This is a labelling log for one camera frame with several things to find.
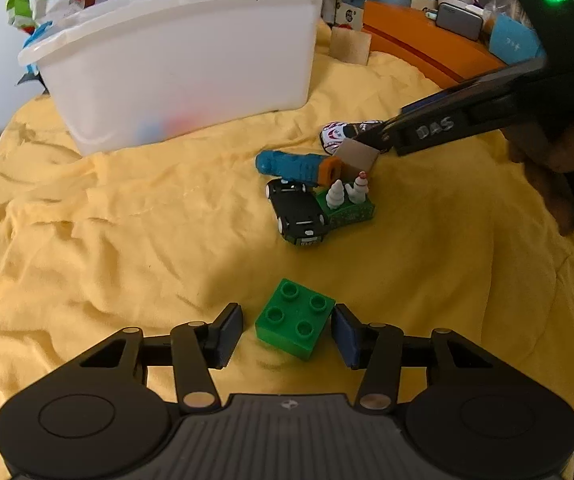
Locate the teal box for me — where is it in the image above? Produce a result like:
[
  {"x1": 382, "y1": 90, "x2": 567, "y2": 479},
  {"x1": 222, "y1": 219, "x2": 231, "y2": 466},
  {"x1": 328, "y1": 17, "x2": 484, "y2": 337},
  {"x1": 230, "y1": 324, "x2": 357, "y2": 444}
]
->
[{"x1": 489, "y1": 12, "x2": 542, "y2": 64}]

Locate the green snowman toy tile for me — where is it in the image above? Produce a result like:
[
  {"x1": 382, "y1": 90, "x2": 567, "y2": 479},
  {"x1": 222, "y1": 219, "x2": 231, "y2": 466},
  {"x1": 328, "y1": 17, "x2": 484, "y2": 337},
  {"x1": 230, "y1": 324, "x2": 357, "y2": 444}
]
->
[{"x1": 315, "y1": 172, "x2": 376, "y2": 228}]

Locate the blue toy with orange end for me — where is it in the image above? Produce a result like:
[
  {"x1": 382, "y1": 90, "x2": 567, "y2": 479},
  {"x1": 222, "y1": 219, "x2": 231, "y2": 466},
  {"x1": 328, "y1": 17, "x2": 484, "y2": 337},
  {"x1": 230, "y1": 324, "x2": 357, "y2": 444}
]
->
[{"x1": 255, "y1": 150, "x2": 344, "y2": 189}]

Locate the white plastic container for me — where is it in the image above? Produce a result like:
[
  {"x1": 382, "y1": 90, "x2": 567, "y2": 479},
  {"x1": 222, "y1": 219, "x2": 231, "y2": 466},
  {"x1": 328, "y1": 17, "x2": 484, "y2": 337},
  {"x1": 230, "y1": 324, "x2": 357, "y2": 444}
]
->
[{"x1": 18, "y1": 0, "x2": 340, "y2": 157}]

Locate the white patterned toy car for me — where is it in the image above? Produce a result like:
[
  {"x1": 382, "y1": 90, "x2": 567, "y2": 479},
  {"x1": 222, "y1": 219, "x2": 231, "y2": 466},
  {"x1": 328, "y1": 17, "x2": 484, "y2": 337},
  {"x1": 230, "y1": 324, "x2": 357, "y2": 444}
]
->
[{"x1": 319, "y1": 120, "x2": 392, "y2": 156}]

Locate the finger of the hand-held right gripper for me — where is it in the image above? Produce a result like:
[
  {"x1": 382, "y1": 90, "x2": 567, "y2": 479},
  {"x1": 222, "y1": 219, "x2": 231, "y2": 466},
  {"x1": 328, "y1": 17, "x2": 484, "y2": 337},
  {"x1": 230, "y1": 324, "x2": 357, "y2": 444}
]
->
[
  {"x1": 354, "y1": 119, "x2": 404, "y2": 154},
  {"x1": 401, "y1": 59, "x2": 550, "y2": 117}
]

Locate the tan cardboard block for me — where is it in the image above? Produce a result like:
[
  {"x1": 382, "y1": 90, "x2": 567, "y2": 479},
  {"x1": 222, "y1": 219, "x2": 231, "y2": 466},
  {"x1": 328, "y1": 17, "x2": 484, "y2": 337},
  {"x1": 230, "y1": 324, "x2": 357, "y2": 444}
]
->
[{"x1": 330, "y1": 27, "x2": 372, "y2": 66}]

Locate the person's right hand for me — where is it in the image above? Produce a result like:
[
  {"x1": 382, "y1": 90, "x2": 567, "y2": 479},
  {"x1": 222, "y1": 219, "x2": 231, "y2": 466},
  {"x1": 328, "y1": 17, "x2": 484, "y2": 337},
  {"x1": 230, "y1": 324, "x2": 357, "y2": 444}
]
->
[{"x1": 505, "y1": 125, "x2": 574, "y2": 174}]

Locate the yellow blanket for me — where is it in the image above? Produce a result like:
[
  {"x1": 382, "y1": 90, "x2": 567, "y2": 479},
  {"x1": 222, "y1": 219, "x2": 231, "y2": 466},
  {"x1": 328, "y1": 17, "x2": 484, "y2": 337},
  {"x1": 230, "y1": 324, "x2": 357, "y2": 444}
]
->
[{"x1": 0, "y1": 20, "x2": 574, "y2": 480}]

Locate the grey case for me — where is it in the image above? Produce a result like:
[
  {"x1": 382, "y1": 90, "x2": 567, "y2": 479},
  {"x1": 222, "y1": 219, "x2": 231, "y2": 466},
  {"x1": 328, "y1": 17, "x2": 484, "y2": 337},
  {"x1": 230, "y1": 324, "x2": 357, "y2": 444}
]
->
[{"x1": 437, "y1": 2, "x2": 482, "y2": 41}]

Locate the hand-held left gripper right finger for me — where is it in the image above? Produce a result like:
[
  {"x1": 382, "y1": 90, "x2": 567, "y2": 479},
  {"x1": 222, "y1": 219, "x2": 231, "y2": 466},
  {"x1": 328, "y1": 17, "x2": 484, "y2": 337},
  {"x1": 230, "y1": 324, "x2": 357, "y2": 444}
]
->
[{"x1": 331, "y1": 304, "x2": 498, "y2": 414}]

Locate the black toy car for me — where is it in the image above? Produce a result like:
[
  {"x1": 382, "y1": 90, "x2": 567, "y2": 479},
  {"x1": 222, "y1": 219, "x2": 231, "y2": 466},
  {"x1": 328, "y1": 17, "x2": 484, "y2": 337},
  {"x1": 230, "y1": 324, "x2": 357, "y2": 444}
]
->
[{"x1": 266, "y1": 179, "x2": 328, "y2": 249}]

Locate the green toy brick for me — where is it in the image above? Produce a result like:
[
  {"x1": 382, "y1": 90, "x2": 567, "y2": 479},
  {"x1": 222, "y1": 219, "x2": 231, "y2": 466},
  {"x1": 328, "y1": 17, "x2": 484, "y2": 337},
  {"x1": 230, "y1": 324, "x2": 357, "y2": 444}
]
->
[{"x1": 255, "y1": 278, "x2": 336, "y2": 361}]

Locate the orange box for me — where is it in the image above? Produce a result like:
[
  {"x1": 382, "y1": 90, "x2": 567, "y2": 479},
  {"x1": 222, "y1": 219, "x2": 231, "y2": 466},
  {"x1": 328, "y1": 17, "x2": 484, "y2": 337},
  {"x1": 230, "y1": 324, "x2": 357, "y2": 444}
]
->
[{"x1": 362, "y1": 0, "x2": 508, "y2": 91}]

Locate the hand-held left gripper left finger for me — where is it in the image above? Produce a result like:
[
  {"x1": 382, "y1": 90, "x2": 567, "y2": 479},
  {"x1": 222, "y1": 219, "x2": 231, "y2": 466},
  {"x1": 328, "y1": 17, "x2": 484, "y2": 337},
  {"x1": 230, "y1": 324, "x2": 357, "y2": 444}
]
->
[{"x1": 69, "y1": 302, "x2": 245, "y2": 414}]

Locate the person's right forearm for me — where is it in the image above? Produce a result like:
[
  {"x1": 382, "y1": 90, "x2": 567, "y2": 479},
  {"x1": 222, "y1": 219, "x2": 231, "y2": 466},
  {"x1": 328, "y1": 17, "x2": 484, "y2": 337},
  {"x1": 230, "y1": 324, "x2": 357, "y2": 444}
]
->
[{"x1": 525, "y1": 167, "x2": 574, "y2": 239}]

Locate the tan toy cube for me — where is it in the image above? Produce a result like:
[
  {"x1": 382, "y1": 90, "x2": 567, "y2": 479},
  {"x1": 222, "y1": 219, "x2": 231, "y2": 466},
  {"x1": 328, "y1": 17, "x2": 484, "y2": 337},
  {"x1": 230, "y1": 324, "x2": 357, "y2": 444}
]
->
[{"x1": 339, "y1": 139, "x2": 380, "y2": 179}]

